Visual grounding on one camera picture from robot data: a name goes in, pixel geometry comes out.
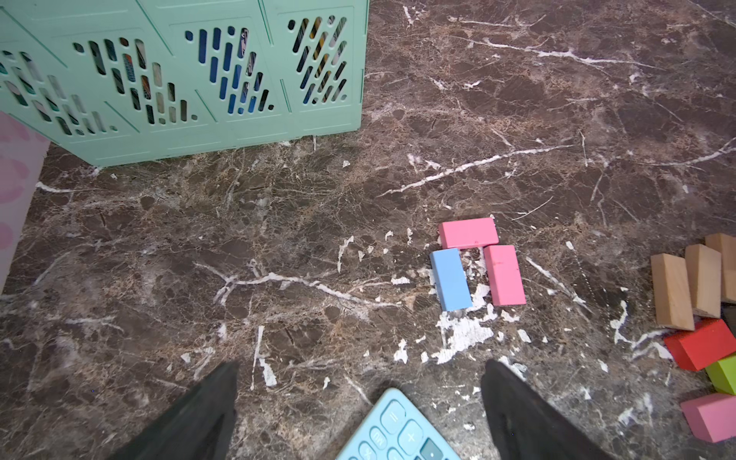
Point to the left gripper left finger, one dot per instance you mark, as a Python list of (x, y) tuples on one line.
[(199, 425)]

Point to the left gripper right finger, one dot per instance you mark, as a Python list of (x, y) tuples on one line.
[(524, 426)]

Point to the pink block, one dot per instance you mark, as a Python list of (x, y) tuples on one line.
[(711, 418), (504, 276), (465, 234)]

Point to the pink block top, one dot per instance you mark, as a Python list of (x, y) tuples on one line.
[(465, 234)]

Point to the teal calculator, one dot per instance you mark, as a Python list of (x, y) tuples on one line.
[(395, 429)]

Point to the wooden block left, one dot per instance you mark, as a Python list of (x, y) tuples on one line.
[(672, 296)]

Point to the wooden block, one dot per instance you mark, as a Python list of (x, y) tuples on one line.
[(704, 270), (672, 296), (726, 246)]

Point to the red block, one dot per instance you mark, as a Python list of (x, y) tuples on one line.
[(711, 341)]

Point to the green block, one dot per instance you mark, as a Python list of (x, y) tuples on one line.
[(722, 375)]

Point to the wooden block middle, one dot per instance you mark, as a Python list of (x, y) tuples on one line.
[(704, 270)]

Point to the wooden block right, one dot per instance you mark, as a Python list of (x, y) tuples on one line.
[(726, 246)]

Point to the mint green file organizer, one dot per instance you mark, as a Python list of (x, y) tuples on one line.
[(120, 82)]

